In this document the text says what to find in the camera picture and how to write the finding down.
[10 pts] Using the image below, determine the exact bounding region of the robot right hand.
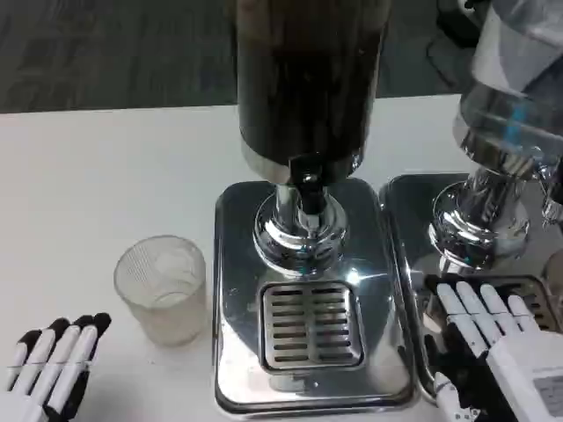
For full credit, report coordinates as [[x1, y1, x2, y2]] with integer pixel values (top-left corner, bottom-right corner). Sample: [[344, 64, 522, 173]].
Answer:
[[423, 280, 563, 422]]

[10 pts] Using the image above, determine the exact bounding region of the steel drip tray base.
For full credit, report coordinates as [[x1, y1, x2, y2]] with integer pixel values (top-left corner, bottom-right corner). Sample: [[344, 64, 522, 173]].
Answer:
[[213, 178, 420, 415], [378, 172, 563, 404]]

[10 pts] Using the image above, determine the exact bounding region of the black floor cable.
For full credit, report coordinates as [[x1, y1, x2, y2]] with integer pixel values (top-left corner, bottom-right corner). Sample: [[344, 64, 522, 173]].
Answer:
[[424, 33, 468, 90]]

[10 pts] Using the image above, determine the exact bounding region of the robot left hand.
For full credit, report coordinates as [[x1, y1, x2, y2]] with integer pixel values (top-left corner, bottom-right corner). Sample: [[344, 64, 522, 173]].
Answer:
[[0, 312, 113, 422]]

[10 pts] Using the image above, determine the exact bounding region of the black device on floor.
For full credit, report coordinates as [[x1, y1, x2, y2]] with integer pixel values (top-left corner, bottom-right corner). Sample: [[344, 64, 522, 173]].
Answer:
[[435, 0, 484, 49]]

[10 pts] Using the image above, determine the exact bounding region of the clear ribbed glass cup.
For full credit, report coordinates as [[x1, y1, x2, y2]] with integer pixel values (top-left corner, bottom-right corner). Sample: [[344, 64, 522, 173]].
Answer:
[[113, 235, 208, 347]]

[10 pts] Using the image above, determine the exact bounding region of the black dispenser tap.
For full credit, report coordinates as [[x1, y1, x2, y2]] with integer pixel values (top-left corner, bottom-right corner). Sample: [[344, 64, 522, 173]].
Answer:
[[288, 152, 329, 217]]

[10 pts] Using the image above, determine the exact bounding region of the dark drink dispenser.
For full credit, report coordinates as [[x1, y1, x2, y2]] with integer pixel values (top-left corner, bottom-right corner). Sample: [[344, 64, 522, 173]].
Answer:
[[228, 0, 391, 280]]

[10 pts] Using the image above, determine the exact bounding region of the chrome dispenser tap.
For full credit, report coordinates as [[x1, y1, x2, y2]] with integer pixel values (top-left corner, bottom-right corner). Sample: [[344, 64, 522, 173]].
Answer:
[[537, 161, 563, 222]]

